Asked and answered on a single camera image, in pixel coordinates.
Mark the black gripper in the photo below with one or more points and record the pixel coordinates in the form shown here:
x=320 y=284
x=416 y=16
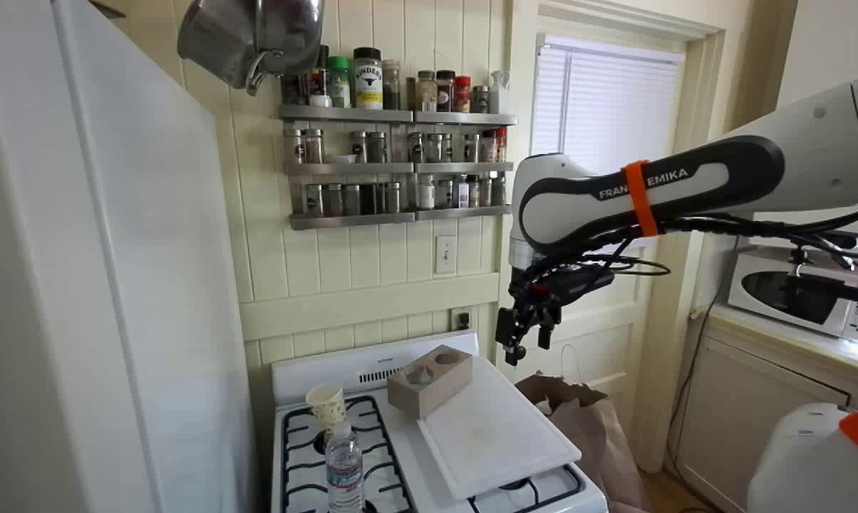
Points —
x=534 y=303

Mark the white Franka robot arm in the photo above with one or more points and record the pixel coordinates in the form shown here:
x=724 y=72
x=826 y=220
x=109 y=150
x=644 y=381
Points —
x=808 y=153

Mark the white plastic cutting board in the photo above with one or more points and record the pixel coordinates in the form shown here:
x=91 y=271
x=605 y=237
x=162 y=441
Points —
x=493 y=437

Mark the patterned paper cup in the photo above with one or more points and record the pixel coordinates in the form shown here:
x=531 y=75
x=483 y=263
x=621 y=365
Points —
x=326 y=405

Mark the brown paper bag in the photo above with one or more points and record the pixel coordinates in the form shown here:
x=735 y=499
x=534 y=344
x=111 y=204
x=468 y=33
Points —
x=592 y=444

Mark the white gas stove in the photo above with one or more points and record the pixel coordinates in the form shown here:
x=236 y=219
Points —
x=350 y=370

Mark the beige kitchen cabinet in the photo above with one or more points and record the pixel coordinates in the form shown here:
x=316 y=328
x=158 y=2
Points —
x=741 y=410

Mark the clear plastic water bottle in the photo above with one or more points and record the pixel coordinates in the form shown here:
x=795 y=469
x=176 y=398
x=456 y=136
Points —
x=346 y=475

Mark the white window blind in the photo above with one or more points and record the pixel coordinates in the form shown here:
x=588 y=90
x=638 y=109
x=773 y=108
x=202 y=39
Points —
x=601 y=103

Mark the red spice jar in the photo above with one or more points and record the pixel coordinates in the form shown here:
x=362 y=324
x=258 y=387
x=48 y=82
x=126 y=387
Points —
x=463 y=95

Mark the white microwave oven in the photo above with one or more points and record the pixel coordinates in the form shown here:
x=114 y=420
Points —
x=786 y=291

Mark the brown spice jar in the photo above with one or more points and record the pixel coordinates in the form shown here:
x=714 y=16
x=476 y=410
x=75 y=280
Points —
x=429 y=93

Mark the large white-label black-lid jar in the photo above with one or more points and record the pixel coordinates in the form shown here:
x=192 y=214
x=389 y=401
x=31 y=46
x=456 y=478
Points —
x=367 y=82

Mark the white jug orange cap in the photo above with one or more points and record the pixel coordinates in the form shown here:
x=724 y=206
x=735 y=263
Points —
x=808 y=471

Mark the green-lid spice jar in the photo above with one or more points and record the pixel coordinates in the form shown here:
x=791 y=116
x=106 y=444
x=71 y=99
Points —
x=340 y=83

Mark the dark spice jar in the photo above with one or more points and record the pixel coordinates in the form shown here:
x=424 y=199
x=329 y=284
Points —
x=316 y=82

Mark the large hanging steel pot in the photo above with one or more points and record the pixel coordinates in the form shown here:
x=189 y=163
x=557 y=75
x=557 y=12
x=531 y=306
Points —
x=245 y=33

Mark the white refrigerator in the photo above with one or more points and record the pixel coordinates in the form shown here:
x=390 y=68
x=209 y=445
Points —
x=114 y=287

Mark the wall power outlet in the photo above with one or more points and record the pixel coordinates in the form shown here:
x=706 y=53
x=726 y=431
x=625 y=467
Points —
x=460 y=321

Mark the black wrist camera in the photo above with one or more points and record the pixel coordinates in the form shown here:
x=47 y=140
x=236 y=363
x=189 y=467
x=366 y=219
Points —
x=585 y=280

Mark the cream light switch plate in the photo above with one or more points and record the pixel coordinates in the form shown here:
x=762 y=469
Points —
x=446 y=254

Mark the steel wall spice rack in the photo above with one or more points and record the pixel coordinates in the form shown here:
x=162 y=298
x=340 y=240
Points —
x=350 y=113

